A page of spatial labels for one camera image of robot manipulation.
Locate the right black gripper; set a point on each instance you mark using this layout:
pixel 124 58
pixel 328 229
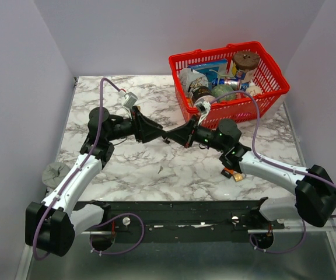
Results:
pixel 183 135

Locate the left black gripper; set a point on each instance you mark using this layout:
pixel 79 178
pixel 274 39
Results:
pixel 143 129

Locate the orange black padlock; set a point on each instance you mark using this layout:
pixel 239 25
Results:
pixel 227 173

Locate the black headed key bunch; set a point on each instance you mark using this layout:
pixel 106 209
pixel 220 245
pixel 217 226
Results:
pixel 166 140

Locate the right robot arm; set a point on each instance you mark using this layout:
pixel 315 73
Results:
pixel 313 193

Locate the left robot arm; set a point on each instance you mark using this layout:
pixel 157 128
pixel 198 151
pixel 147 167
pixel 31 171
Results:
pixel 49 228

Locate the black label cup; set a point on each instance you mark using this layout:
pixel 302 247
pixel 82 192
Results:
pixel 201 93

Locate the white snack bag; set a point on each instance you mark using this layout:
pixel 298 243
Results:
pixel 191 79

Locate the green melon ball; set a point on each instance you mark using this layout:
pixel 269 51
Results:
pixel 221 90

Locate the small brass padlock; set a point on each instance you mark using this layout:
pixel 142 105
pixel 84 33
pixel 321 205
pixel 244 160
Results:
pixel 238 177

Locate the blue soda can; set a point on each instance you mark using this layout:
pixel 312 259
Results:
pixel 235 84

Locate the blue book box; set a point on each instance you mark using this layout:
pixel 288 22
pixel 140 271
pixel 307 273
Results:
pixel 211 69

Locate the white round bottle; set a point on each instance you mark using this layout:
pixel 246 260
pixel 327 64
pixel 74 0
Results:
pixel 253 89

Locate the brown lid canister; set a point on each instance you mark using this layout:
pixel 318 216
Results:
pixel 244 65

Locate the red plastic basket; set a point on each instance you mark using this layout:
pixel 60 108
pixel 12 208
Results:
pixel 268 76

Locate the grey tape roll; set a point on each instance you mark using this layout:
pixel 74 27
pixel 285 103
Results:
pixel 54 173

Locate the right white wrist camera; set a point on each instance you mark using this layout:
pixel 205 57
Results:
pixel 204 108

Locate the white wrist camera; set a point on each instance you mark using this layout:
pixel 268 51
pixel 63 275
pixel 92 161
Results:
pixel 204 108
pixel 128 99

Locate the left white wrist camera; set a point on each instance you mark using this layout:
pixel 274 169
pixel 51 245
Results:
pixel 128 99

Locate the aluminium frame rail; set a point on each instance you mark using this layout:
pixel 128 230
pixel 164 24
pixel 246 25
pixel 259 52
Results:
pixel 294 226

